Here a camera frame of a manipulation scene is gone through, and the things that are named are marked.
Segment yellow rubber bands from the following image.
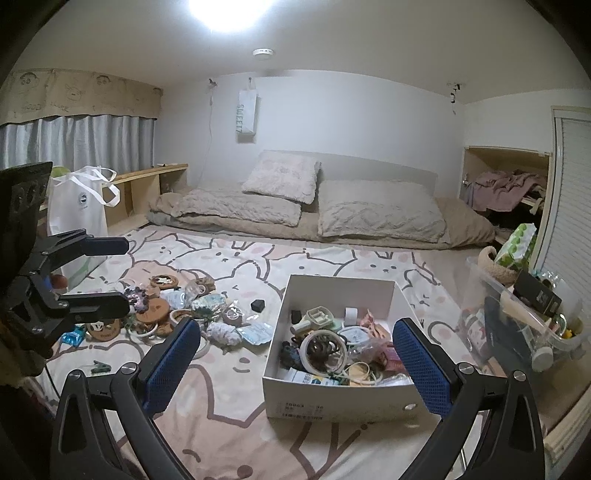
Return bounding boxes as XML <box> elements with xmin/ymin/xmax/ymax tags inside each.
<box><xmin>346</xmin><ymin>361</ymin><xmax>384</xmax><ymax>386</ymax></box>

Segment white embroidery hoop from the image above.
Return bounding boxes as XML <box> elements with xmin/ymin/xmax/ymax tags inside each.
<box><xmin>337</xmin><ymin>325</ymin><xmax>370</xmax><ymax>347</ymax></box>

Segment pale green plastic dispenser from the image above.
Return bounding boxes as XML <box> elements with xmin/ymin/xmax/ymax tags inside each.
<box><xmin>295</xmin><ymin>308</ymin><xmax>335</xmax><ymax>333</ymax></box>

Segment beige bed sheet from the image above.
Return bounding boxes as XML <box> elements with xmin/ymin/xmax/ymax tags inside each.
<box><xmin>147</xmin><ymin>187</ymin><xmax>497</xmax><ymax>250</ymax></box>

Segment teal and white medicine box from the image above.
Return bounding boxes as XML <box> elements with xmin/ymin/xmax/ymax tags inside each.
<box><xmin>281</xmin><ymin>367</ymin><xmax>333</xmax><ymax>385</ymax></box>

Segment white lace roll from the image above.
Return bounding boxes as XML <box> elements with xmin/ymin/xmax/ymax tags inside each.
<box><xmin>207</xmin><ymin>320</ymin><xmax>243</xmax><ymax>347</ymax></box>

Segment white hanging tissue holder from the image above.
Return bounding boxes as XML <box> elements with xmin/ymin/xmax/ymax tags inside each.
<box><xmin>236</xmin><ymin>88</ymin><xmax>259</xmax><ymax>136</ymax></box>

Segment red label bottle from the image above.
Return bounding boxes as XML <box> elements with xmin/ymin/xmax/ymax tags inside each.
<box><xmin>462</xmin><ymin>309</ymin><xmax>490</xmax><ymax>356</ymax></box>

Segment white hoop ring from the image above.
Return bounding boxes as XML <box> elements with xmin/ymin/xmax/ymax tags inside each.
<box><xmin>124</xmin><ymin>323</ymin><xmax>160</xmax><ymax>341</ymax></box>

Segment mauve clothes pile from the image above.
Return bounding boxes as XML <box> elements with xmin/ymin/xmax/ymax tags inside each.
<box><xmin>464</xmin><ymin>170</ymin><xmax>548</xmax><ymax>210</ymax></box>

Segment white louvered door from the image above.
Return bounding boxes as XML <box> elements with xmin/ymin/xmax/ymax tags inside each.
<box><xmin>538</xmin><ymin>106</ymin><xmax>591</xmax><ymax>296</ymax></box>

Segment fluffy cream pillow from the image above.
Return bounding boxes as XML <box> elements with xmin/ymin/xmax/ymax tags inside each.
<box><xmin>241</xmin><ymin>150</ymin><xmax>321</xmax><ymax>205</ymax></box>

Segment bag of green fabric flowers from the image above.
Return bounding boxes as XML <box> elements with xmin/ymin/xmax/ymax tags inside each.
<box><xmin>191</xmin><ymin>293</ymin><xmax>227</xmax><ymax>319</ymax></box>

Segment purple flower hair tie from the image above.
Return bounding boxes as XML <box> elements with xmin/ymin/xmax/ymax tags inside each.
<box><xmin>126</xmin><ymin>286</ymin><xmax>148</xmax><ymax>312</ymax></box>

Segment teal packet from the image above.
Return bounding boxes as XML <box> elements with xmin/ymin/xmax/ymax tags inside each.
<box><xmin>240</xmin><ymin>320</ymin><xmax>273</xmax><ymax>346</ymax></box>

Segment green dotted tissue pack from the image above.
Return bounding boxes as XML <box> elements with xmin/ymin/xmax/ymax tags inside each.
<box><xmin>496</xmin><ymin>223</ymin><xmax>539</xmax><ymax>271</ymax></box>

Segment pink eyelash curler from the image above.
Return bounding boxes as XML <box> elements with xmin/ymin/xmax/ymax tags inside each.
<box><xmin>362</xmin><ymin>311</ymin><xmax>391</xmax><ymax>340</ymax></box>

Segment printed blanket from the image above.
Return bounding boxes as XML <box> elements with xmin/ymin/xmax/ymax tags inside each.
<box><xmin>44</xmin><ymin>226</ymin><xmax>546</xmax><ymax>480</ymax></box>

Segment ceiling light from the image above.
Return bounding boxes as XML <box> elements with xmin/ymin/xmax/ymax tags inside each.
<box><xmin>187</xmin><ymin>0</ymin><xmax>262</xmax><ymax>33</ymax></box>

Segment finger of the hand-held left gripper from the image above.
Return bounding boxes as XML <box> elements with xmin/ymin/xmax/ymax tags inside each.
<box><xmin>32</xmin><ymin>231</ymin><xmax>130</xmax><ymax>273</ymax></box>
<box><xmin>46</xmin><ymin>292</ymin><xmax>131</xmax><ymax>324</ymax></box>

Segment folded beige quilt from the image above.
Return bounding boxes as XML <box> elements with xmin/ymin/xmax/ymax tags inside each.
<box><xmin>171</xmin><ymin>187</ymin><xmax>303</xmax><ymax>227</ymax></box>

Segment panda print wooden coaster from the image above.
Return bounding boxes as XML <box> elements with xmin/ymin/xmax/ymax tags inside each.
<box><xmin>87</xmin><ymin>320</ymin><xmax>122</xmax><ymax>342</ymax></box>

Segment clear storage bin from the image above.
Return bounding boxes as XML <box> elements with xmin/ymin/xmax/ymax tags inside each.
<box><xmin>464</xmin><ymin>256</ymin><xmax>585</xmax><ymax>370</ymax></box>

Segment clear cup of hair ties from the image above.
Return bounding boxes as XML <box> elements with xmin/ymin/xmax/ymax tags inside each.
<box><xmin>299</xmin><ymin>331</ymin><xmax>349</xmax><ymax>374</ymax></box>

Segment beige quilted pillow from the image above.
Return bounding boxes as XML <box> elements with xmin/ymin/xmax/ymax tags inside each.
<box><xmin>318</xmin><ymin>180</ymin><xmax>451</xmax><ymax>244</ymax></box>

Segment white shoe box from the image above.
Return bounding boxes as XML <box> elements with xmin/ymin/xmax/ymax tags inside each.
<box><xmin>262</xmin><ymin>274</ymin><xmax>432</xmax><ymax>422</ymax></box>

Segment wooden bedside shelf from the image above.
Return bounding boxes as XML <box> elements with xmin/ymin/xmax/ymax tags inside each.
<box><xmin>39</xmin><ymin>162</ymin><xmax>190</xmax><ymax>227</ymax></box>

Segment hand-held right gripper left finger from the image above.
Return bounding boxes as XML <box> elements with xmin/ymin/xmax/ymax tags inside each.
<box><xmin>50</xmin><ymin>318</ymin><xmax>202</xmax><ymax>480</ymax></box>

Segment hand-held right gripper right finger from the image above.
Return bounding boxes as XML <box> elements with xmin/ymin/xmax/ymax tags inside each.
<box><xmin>392</xmin><ymin>318</ymin><xmax>546</xmax><ymax>480</ymax></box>

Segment white paper bag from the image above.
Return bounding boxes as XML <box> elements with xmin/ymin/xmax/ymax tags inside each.
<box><xmin>48</xmin><ymin>167</ymin><xmax>121</xmax><ymax>291</ymax></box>

